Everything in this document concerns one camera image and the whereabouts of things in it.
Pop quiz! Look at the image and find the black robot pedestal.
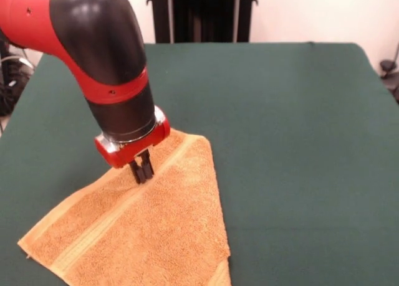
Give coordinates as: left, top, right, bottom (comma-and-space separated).
145, 0, 259, 44

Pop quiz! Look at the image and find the dark green table cloth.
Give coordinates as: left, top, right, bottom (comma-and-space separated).
0, 42, 399, 286

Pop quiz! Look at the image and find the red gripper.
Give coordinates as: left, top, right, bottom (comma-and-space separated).
94, 106, 171, 185

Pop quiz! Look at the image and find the orange terry towel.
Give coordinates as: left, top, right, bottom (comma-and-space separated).
17, 128, 233, 286

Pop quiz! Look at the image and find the small black stand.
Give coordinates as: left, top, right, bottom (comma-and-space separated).
379, 60, 399, 105

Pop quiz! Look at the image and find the black equipment with cables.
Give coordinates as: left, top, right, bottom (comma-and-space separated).
0, 33, 35, 116

